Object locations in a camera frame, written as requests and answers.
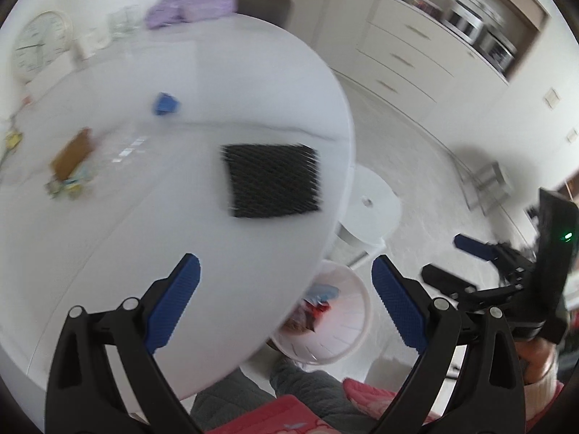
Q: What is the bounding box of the silver microwave oven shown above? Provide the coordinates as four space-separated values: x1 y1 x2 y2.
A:
441 0 517 75

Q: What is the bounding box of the white card box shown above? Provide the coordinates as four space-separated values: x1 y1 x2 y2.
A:
75 30 111 60

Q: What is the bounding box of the dark grey chair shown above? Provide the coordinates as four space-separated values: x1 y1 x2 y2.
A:
237 0 292 29

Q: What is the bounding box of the right hand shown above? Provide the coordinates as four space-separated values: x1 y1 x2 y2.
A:
515 338 557 385

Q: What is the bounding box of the white wall clock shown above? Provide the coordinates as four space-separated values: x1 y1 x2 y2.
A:
12 11 73 83

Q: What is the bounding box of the white round stool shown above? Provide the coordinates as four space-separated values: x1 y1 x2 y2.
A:
338 163 402 269

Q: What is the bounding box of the white trash bin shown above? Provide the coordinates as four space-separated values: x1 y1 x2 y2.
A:
271 261 372 365

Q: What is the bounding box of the purple tissue pack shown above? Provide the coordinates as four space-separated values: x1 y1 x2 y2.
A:
144 0 237 30

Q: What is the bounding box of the metal step stool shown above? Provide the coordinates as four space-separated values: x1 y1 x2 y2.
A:
461 161 514 217

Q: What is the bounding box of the grey quilted trousers leg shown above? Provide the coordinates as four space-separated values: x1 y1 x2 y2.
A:
190 358 377 433

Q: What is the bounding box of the black mesh pad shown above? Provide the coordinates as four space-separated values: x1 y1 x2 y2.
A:
221 144 321 218

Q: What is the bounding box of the white drawer cabinet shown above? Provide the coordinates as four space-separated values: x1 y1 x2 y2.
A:
352 0 507 128

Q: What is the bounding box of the clear drinking glass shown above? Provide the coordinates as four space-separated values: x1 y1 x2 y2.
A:
108 5 141 39

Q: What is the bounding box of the yellow blue crumpled wrapper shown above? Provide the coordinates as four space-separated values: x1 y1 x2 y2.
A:
45 163 95 199

